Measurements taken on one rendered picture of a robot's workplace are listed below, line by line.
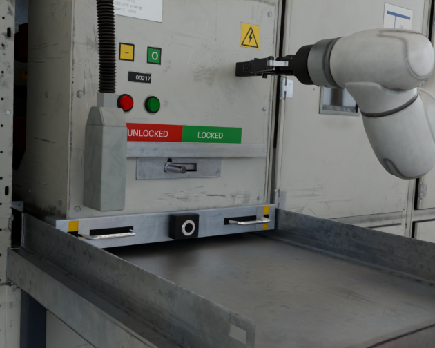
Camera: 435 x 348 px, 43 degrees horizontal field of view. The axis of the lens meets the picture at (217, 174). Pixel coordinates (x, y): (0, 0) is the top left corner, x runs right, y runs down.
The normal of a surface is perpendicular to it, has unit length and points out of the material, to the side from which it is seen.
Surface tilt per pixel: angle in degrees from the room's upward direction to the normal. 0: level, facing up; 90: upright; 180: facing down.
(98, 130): 90
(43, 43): 90
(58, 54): 90
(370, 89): 134
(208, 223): 90
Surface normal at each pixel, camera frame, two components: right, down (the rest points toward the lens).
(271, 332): 0.05, -0.99
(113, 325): -0.79, 0.02
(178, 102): 0.62, 0.11
